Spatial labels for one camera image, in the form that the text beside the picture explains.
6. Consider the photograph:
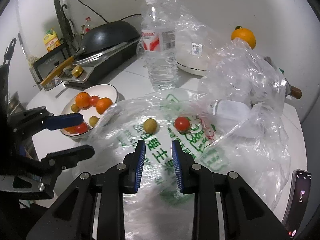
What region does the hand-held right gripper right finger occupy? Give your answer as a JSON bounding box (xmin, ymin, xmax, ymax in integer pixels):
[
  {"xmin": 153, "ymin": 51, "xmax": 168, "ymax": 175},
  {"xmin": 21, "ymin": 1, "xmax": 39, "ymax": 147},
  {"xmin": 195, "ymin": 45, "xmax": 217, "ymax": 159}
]
[{"xmin": 171, "ymin": 139, "xmax": 292, "ymax": 240}]

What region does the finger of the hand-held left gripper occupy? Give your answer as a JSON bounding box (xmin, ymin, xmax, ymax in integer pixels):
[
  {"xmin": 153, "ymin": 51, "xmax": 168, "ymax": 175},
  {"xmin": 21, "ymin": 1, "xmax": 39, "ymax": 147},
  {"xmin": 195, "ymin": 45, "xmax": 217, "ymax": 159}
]
[
  {"xmin": 41, "ymin": 144, "xmax": 95, "ymax": 170},
  {"xmin": 12, "ymin": 106, "xmax": 84, "ymax": 140}
]

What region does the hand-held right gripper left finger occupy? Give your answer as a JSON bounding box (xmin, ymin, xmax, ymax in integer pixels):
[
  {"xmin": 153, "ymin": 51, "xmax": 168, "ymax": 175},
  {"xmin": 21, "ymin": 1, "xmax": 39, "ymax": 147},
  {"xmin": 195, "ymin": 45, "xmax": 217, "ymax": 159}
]
[{"xmin": 26, "ymin": 140, "xmax": 146, "ymax": 240}]

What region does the green printed plastic bag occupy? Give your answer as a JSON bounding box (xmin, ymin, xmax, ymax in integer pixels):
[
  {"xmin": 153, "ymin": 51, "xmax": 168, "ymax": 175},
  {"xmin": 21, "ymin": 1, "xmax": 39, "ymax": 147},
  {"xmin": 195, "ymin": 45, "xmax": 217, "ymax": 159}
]
[{"xmin": 72, "ymin": 90, "xmax": 250, "ymax": 240}]

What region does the white plate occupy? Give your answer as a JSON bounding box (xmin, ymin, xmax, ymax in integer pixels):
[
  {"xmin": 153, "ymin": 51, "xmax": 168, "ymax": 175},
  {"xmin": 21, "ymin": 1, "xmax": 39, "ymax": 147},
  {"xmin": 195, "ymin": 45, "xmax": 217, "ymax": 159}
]
[{"xmin": 60, "ymin": 84, "xmax": 118, "ymax": 141}]

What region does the steel basin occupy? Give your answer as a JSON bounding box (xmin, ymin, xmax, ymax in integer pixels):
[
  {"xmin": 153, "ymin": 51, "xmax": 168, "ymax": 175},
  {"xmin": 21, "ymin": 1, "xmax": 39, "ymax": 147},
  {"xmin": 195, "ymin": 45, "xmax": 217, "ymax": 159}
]
[{"xmin": 7, "ymin": 91, "xmax": 25, "ymax": 115}]

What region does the steel stove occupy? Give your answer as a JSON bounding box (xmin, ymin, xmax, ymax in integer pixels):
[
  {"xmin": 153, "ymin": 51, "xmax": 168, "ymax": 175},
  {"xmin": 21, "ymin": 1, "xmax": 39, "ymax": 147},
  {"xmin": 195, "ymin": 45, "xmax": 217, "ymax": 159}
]
[{"xmin": 44, "ymin": 36, "xmax": 141, "ymax": 90}]

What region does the yellow oil bottle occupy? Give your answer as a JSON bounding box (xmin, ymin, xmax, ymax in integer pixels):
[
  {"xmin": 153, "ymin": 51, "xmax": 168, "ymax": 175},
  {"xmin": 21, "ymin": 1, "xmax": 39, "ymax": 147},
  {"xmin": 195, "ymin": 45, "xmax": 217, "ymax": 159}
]
[{"xmin": 44, "ymin": 28, "xmax": 60, "ymax": 53}]

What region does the dark hanging utensil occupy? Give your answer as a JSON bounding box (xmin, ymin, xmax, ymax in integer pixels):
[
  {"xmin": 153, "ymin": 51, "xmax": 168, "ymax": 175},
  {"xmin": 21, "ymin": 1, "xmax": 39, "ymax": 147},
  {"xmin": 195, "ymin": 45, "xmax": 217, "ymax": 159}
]
[{"xmin": 17, "ymin": 32, "xmax": 25, "ymax": 55}]

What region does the white bowl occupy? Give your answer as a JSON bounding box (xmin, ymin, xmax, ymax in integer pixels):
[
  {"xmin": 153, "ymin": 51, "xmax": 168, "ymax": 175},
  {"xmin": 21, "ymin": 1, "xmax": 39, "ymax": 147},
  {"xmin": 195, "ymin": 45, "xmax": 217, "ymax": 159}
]
[{"xmin": 176, "ymin": 60, "xmax": 213, "ymax": 76}]

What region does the clear bottle with red cap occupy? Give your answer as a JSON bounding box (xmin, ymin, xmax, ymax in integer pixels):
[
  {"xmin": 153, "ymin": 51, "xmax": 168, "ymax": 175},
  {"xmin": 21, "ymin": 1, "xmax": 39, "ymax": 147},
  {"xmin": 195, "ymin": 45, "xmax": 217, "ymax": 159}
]
[{"xmin": 84, "ymin": 17, "xmax": 97, "ymax": 34}]

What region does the clear plastic water bottle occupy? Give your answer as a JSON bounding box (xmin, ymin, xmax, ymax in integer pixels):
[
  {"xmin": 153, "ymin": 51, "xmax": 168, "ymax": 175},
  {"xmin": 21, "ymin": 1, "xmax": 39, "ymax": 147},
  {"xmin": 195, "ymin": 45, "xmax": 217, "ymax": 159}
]
[{"xmin": 140, "ymin": 0, "xmax": 178, "ymax": 90}]

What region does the clear bag of white grains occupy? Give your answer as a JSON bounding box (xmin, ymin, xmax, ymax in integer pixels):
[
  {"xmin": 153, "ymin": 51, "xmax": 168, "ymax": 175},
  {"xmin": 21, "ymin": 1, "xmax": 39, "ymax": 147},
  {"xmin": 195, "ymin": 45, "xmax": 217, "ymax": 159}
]
[{"xmin": 166, "ymin": 0, "xmax": 220, "ymax": 70}]

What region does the crumpled clear plastic bag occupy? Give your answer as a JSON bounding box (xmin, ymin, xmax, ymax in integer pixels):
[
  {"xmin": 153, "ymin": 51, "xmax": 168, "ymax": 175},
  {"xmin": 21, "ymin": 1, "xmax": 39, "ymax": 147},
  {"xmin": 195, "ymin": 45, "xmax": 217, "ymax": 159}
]
[{"xmin": 197, "ymin": 40, "xmax": 292, "ymax": 200}]

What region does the black smartphone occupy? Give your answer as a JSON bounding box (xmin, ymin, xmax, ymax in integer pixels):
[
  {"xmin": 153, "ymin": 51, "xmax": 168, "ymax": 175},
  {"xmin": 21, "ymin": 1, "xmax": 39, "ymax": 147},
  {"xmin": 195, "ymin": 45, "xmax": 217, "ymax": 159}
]
[{"xmin": 281, "ymin": 169, "xmax": 312, "ymax": 233}]

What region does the large orange with stem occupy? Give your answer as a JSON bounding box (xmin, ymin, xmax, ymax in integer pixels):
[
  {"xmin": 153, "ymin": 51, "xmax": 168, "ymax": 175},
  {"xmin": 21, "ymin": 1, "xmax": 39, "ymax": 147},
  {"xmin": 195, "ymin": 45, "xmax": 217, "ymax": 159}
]
[{"xmin": 230, "ymin": 26, "xmax": 257, "ymax": 50}]

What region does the black wire rack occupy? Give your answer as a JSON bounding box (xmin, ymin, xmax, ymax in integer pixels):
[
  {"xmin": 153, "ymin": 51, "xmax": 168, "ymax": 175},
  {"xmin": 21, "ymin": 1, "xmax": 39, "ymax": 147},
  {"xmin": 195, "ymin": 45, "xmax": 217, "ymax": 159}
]
[{"xmin": 32, "ymin": 46, "xmax": 69, "ymax": 84}]

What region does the black lanyard strap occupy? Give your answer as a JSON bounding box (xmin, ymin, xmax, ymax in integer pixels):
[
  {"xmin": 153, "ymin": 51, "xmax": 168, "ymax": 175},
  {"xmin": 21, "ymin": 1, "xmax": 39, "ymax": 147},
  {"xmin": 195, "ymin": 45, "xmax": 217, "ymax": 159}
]
[{"xmin": 2, "ymin": 38, "xmax": 17, "ymax": 67}]

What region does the black wok with wooden handle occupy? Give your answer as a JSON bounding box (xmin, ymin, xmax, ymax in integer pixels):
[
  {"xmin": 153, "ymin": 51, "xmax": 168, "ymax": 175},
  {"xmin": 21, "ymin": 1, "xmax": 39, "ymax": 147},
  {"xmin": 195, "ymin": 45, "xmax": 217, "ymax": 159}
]
[{"xmin": 40, "ymin": 20, "xmax": 140, "ymax": 85}]

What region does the black power cable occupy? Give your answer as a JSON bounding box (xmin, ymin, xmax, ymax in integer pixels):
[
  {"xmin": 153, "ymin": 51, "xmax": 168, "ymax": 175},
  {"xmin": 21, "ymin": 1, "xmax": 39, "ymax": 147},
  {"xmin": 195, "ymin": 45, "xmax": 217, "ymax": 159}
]
[{"xmin": 74, "ymin": 0, "xmax": 142, "ymax": 24}]

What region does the wooden handled tool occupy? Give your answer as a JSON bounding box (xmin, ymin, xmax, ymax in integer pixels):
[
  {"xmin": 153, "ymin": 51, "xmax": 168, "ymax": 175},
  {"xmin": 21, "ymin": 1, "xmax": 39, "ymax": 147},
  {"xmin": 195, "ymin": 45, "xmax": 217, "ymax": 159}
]
[{"xmin": 265, "ymin": 56, "xmax": 303, "ymax": 100}]

